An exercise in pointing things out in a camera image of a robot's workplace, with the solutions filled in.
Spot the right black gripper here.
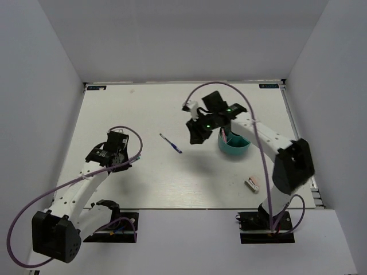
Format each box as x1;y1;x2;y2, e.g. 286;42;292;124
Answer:
186;112;218;145

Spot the blue ballpoint pen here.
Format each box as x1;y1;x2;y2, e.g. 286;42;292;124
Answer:
159;133;182;154

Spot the pink highlighter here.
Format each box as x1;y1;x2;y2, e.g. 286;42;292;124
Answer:
222;133;228;143

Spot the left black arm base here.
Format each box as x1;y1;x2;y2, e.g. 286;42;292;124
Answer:
83;199;139;243

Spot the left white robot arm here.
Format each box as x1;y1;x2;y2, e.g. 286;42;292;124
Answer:
32;129;131;263

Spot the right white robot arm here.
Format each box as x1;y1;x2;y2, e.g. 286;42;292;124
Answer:
182;91;315;229

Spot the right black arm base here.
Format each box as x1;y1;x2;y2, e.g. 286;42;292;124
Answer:
235;211;295;245

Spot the teal round organizer container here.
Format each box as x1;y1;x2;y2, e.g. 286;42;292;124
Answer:
217;132;251;156

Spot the left corner table label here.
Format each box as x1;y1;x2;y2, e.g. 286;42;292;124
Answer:
87;85;107;91

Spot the corner table label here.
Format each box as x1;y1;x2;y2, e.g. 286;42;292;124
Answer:
259;84;279;89
87;85;107;91

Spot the pink white eraser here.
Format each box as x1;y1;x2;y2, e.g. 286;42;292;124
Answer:
244;176;260;194

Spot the right corner table label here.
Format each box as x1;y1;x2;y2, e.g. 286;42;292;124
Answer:
259;84;279;89

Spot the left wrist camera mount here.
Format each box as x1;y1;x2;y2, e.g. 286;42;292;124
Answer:
107;128;125;136

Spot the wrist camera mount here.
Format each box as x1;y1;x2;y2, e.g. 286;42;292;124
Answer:
182;100;199;121
107;128;125;136

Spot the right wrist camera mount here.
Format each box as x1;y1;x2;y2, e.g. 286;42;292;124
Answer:
182;100;199;121

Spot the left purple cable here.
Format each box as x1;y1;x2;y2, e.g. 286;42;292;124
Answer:
6;125;144;269

